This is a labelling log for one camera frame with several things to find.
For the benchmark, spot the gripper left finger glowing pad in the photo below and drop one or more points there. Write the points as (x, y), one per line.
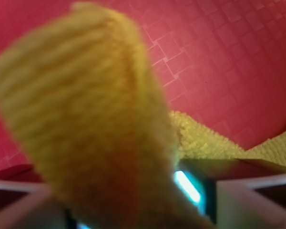
(25, 205)

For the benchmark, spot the red plastic tray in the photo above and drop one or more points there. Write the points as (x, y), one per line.
(221, 62)

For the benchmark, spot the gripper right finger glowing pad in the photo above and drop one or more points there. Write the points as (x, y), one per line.
(236, 193)

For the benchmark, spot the yellow microfiber cloth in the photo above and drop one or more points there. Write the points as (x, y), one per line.
(80, 97)

